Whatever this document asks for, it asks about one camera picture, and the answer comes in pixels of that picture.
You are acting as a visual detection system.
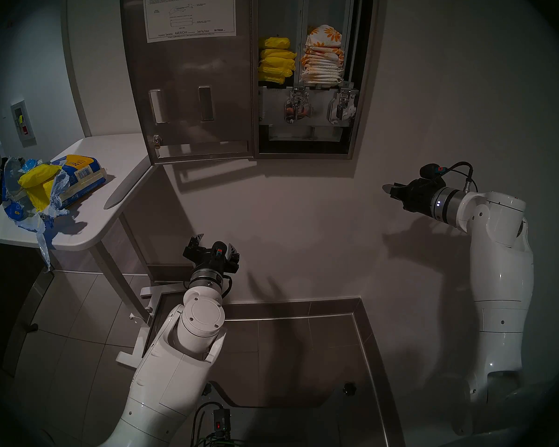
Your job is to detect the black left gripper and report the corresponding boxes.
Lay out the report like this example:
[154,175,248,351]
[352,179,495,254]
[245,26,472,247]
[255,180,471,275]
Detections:
[183,234,241,274]

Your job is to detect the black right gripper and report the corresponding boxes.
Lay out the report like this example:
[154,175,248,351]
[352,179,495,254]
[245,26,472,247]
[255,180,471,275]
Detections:
[382,177,443,216]

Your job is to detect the white overbed table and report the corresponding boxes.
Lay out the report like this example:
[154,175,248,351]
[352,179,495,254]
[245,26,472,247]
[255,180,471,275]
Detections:
[0,133,190,370]

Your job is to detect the torn blue plastic wrapper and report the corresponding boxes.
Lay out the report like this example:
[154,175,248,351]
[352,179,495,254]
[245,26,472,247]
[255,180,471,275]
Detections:
[0,156,71,271]

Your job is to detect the chrome dispensing lever mechanism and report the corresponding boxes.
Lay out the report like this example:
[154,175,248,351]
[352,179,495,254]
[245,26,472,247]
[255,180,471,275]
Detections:
[327,88,359,127]
[284,88,314,124]

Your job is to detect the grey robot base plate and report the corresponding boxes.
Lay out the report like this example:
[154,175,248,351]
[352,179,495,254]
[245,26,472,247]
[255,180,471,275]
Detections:
[205,381,355,447]

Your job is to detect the steel dispenser cabinet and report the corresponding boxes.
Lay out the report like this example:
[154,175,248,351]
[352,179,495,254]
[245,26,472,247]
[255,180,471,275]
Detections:
[252,0,381,161]

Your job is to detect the white instruction sheet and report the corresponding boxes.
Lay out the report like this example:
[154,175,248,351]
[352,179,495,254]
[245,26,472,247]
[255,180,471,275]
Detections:
[143,0,238,44]

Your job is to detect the black right camera cable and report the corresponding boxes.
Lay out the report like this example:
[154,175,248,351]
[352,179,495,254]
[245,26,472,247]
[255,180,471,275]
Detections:
[440,161,478,193]

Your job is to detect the stack of floral pads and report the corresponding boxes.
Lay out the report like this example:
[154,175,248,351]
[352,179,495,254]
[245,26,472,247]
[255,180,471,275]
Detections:
[300,46,346,85]

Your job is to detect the black base cable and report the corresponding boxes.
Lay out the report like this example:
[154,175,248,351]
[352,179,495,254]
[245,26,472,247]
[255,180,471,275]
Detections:
[191,401,225,447]

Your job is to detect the dark brown restroom door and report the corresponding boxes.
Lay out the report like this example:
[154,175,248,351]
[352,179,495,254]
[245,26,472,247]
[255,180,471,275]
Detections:
[0,241,55,378]

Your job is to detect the orange floral wrapped pad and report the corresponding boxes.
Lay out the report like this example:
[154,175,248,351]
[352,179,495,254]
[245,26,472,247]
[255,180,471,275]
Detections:
[305,24,344,49]

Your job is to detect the blue yellow pad package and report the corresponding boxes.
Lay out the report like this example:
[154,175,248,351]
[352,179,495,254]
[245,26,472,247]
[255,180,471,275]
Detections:
[51,154,108,210]

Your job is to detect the green base cable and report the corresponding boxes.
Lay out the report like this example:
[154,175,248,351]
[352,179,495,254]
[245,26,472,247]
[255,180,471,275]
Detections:
[200,432,236,447]

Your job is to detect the steel dispenser door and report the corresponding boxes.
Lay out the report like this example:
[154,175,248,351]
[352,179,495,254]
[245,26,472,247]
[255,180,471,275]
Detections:
[120,0,257,165]

